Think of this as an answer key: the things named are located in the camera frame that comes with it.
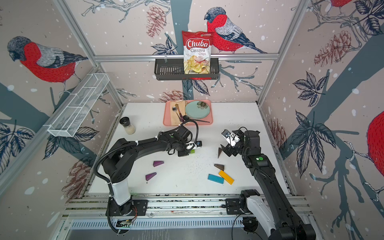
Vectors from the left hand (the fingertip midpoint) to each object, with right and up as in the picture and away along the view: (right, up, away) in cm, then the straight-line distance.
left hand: (191, 146), depth 92 cm
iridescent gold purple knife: (-10, +21, +23) cm, 32 cm away
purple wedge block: (-21, -10, -4) cm, 23 cm away
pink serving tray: (-13, +22, +24) cm, 35 cm away
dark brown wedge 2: (+17, -11, -6) cm, 21 cm away
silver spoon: (-14, +24, +23) cm, 36 cm away
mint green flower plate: (+4, +24, +26) cm, 36 cm away
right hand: (+21, +8, -11) cm, 26 cm away
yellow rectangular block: (+20, -16, -8) cm, 27 cm away
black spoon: (-5, +18, +19) cm, 26 cm away
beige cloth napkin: (-13, +15, +18) cm, 27 cm away
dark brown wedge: (+18, -4, 0) cm, 18 cm away
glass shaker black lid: (-43, +9, +9) cm, 45 cm away
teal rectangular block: (+14, -17, -8) cm, 24 cm away
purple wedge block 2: (-23, -15, -9) cm, 29 cm away
